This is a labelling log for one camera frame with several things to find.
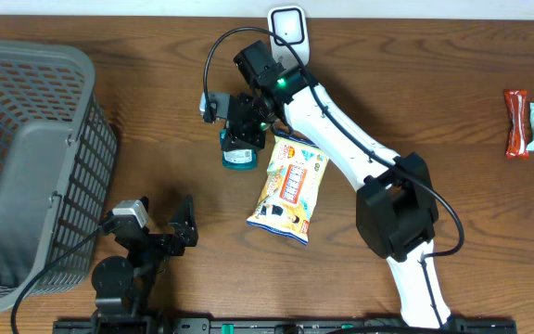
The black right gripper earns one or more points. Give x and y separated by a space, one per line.
235 134

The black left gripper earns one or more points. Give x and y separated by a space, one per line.
183 237

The teal bottle with grey cap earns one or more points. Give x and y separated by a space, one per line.
240 159

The yellow snack chip bag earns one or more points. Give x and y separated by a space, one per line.
289 196

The red orange snack bar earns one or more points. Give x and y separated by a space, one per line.
515 101

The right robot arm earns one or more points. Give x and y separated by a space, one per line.
396 205

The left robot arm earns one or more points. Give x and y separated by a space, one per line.
123 283

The white barcode scanner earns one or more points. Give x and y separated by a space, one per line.
290 23

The grey plastic shopping basket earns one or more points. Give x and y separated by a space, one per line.
57 157

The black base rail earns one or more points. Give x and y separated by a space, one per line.
207 326

